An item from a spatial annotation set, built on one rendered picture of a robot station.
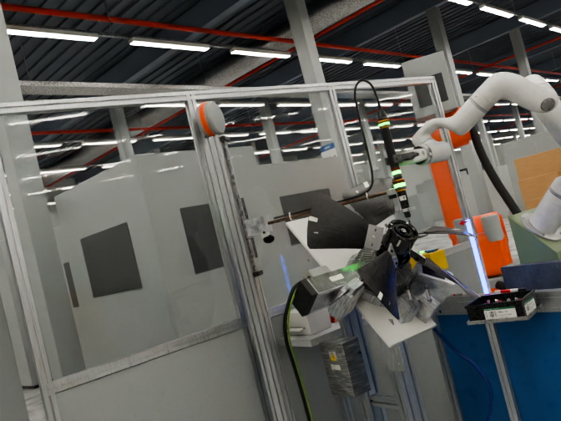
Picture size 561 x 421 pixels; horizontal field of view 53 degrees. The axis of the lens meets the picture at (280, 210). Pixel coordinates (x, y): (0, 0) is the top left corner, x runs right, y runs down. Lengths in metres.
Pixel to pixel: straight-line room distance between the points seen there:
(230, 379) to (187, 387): 0.20
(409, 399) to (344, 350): 0.30
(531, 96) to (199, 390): 1.75
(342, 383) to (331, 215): 0.71
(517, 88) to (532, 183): 8.05
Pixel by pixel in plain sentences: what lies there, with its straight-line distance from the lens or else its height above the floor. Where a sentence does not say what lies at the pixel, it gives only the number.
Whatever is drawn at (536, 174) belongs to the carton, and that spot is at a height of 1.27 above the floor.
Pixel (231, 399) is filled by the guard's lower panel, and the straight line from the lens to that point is 2.58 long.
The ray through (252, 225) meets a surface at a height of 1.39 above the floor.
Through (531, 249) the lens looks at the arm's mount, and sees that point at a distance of 2.73.
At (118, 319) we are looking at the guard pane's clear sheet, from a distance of 2.37.
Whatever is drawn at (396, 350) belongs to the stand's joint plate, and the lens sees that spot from 2.24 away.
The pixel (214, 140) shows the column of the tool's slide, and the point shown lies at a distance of 2.48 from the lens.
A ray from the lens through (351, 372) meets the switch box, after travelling 2.36.
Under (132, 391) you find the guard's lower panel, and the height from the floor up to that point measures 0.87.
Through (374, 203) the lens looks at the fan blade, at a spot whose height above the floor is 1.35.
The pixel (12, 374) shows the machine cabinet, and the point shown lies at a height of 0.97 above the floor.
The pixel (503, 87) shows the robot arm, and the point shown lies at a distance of 2.36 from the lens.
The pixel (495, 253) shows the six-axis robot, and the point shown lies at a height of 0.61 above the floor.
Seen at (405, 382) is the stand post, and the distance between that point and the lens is 2.32.
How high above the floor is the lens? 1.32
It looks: 2 degrees up
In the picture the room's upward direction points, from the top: 14 degrees counter-clockwise
